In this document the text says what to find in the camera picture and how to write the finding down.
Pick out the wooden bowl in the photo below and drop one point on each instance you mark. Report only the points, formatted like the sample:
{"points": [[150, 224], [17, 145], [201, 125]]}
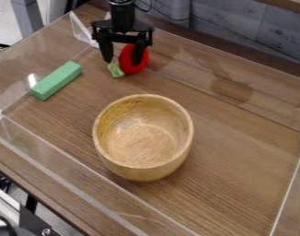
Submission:
{"points": [[142, 135]]}

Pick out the red plush fruit green leaf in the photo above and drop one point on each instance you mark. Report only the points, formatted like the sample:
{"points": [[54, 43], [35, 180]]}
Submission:
{"points": [[124, 66]]}

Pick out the clear acrylic enclosure wall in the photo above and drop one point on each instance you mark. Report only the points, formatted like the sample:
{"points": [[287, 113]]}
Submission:
{"points": [[236, 188]]}

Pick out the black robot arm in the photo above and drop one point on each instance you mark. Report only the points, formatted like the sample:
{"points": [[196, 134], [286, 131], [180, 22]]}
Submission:
{"points": [[122, 15]]}

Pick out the black metal bracket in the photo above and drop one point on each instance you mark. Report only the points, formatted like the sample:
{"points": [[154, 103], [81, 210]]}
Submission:
{"points": [[34, 224]]}

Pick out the green rectangular block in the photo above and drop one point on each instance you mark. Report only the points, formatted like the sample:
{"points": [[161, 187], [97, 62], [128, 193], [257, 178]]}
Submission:
{"points": [[57, 80]]}

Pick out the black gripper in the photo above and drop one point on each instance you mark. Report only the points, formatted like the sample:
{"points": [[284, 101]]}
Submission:
{"points": [[105, 30]]}

